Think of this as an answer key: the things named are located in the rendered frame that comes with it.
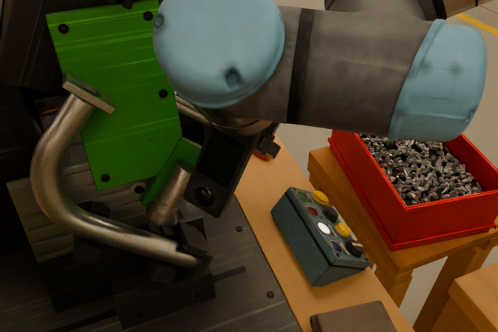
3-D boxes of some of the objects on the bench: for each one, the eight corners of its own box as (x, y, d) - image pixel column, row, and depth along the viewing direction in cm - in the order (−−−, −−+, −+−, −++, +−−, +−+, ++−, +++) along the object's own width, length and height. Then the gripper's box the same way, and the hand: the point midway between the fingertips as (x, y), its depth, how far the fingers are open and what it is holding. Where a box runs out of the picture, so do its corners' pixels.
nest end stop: (184, 259, 62) (202, 231, 61) (194, 286, 57) (213, 256, 56) (177, 257, 62) (195, 229, 61) (186, 284, 57) (206, 254, 56)
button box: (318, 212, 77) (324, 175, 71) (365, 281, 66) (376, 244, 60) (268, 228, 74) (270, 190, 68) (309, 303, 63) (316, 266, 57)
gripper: (313, 71, 38) (304, 118, 59) (227, 24, 39) (247, 87, 60) (264, 154, 37) (273, 172, 58) (178, 104, 39) (216, 139, 60)
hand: (249, 145), depth 58 cm, fingers closed
